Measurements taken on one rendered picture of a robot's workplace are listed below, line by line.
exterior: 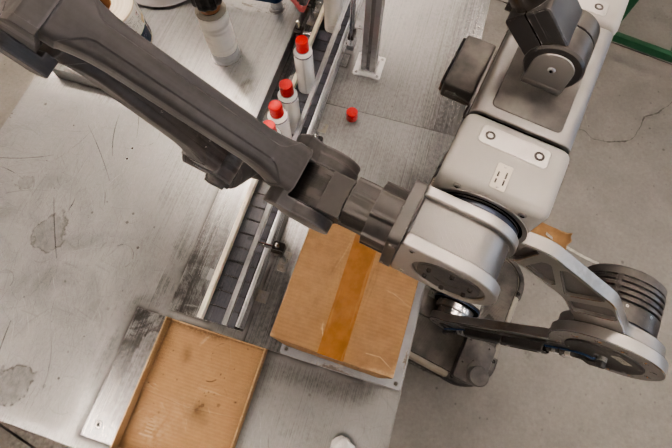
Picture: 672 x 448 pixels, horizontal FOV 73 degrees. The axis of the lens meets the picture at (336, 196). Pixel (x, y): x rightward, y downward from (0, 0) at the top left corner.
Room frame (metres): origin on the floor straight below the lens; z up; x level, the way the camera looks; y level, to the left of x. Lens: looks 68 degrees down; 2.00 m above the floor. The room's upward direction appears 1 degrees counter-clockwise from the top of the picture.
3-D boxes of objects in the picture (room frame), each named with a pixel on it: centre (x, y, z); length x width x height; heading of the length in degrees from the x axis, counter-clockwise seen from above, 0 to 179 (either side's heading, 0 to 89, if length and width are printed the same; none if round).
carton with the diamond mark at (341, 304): (0.17, -0.03, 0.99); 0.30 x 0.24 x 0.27; 161
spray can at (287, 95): (0.66, 0.12, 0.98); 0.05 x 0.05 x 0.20
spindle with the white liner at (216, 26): (0.92, 0.33, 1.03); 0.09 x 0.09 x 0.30
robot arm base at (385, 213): (0.19, -0.05, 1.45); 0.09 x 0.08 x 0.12; 152
